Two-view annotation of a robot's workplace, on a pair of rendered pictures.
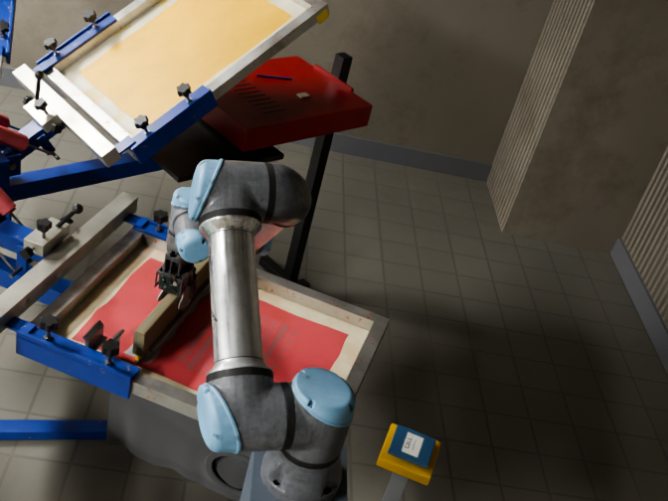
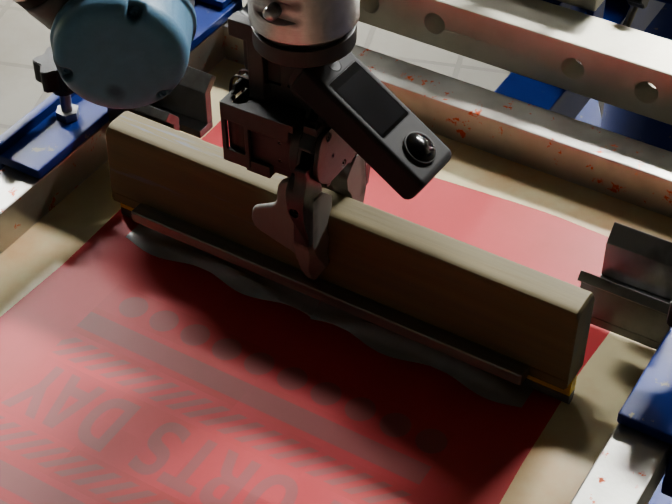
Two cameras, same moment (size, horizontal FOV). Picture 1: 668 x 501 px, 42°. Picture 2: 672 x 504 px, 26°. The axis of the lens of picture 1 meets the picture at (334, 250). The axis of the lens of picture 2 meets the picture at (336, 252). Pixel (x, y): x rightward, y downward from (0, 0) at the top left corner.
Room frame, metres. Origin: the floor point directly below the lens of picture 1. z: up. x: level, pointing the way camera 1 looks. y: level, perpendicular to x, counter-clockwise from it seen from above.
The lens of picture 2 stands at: (2.04, -0.40, 1.75)
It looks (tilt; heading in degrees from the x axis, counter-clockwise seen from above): 42 degrees down; 111
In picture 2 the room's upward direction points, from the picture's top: straight up
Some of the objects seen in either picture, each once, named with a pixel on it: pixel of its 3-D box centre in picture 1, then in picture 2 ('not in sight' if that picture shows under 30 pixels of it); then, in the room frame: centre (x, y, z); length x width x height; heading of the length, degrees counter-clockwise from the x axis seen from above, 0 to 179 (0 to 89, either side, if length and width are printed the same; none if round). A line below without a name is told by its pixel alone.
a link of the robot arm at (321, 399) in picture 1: (315, 413); not in sight; (1.11, -0.04, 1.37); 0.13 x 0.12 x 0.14; 114
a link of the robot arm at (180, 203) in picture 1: (186, 213); not in sight; (1.71, 0.36, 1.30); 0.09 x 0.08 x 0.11; 24
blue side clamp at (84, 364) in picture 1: (78, 359); (128, 93); (1.48, 0.52, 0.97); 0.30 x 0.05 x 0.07; 81
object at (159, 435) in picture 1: (196, 438); not in sight; (1.52, 0.21, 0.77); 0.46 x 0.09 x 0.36; 81
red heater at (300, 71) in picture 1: (272, 99); not in sight; (2.98, 0.37, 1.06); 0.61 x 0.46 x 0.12; 141
